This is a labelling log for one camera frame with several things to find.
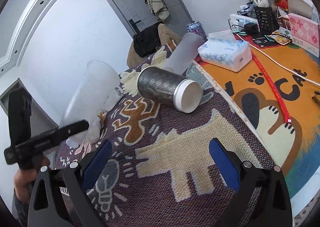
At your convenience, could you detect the frosted plastic cup far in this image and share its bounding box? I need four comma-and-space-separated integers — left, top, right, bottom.
162, 33, 204, 75

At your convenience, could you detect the person's left hand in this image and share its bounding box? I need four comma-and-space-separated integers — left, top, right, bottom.
14, 169, 39, 205

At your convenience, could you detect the purple patterned woven blanket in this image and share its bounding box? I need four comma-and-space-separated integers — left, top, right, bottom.
53, 40, 276, 227

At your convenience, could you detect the white cable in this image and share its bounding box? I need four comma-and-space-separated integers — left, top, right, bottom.
233, 32, 320, 85

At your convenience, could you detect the tall clear plastic cup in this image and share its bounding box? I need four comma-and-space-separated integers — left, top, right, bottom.
59, 61, 120, 148

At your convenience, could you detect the white power strip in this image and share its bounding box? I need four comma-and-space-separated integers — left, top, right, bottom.
230, 14, 258, 32

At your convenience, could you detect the tissue pack white blue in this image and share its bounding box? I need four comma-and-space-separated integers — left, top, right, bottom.
197, 29, 252, 72

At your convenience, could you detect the purple drink can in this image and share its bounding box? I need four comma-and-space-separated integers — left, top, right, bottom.
187, 21, 207, 40

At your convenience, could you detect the red ribbon strip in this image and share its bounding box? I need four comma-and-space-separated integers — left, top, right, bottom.
251, 52, 292, 123

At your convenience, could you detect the pink floral box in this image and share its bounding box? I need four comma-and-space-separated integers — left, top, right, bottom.
289, 13, 319, 58

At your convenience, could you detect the small frosted plastic cup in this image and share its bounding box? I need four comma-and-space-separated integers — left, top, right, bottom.
84, 86, 123, 144

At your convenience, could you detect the grey side door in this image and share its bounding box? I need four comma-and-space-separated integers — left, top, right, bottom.
1, 78, 58, 137

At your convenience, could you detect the tan chair with black clothes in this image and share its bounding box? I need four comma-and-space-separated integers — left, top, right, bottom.
126, 22, 182, 69

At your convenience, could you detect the orange cat print mat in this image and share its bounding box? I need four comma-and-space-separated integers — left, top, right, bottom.
194, 32, 320, 199

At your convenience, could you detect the black mesh utensil holder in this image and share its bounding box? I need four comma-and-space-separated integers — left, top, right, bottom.
254, 7, 279, 34

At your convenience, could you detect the black patterned paper cup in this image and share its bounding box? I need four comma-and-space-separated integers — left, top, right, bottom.
137, 66, 202, 114

